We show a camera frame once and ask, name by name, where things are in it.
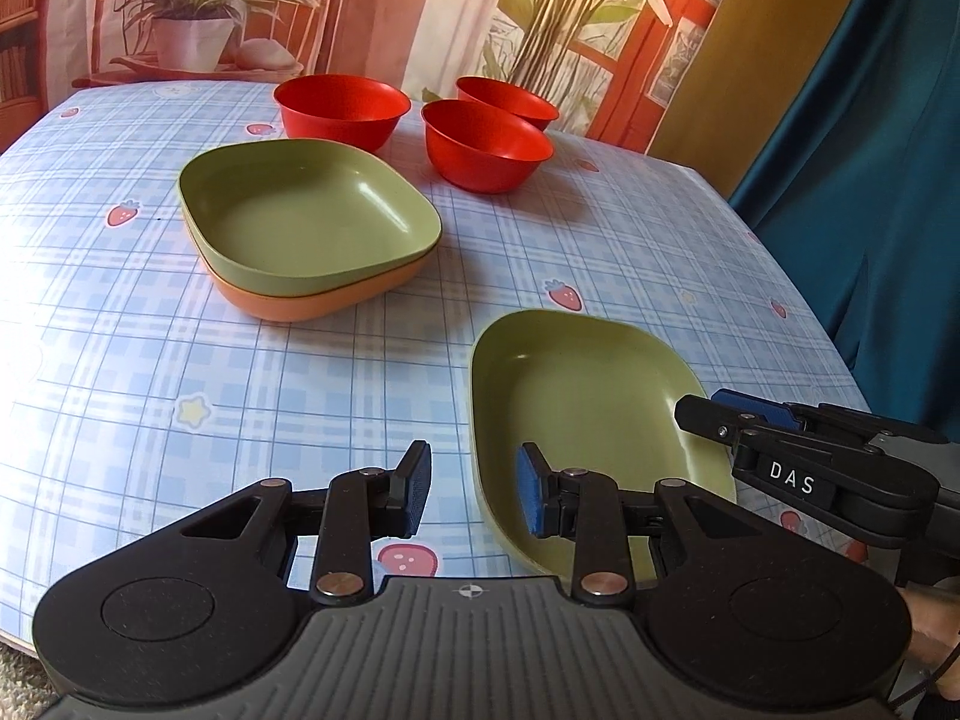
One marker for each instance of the red bowl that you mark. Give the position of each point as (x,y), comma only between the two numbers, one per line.
(484,146)
(341,112)
(510,99)

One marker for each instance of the blue curtain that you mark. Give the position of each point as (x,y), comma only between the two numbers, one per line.
(870,202)

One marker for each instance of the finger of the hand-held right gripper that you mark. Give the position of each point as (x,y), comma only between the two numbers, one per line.
(754,406)
(709,420)

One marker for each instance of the blue plaid tablecloth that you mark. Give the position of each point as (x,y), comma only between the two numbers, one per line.
(150,390)

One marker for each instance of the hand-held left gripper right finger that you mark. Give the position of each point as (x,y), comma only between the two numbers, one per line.
(531,491)

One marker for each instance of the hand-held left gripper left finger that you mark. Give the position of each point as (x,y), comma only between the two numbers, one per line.
(417,487)

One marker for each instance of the orange plate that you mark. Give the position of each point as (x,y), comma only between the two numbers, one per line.
(300,306)

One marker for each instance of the printed room backdrop cloth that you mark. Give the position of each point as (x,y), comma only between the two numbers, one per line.
(375,0)

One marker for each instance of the yellow curtain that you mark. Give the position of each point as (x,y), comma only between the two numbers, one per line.
(750,52)

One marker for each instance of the green plate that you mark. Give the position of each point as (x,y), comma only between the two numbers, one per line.
(307,202)
(600,390)

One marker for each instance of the person's right hand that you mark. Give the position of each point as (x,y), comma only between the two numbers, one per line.
(926,626)

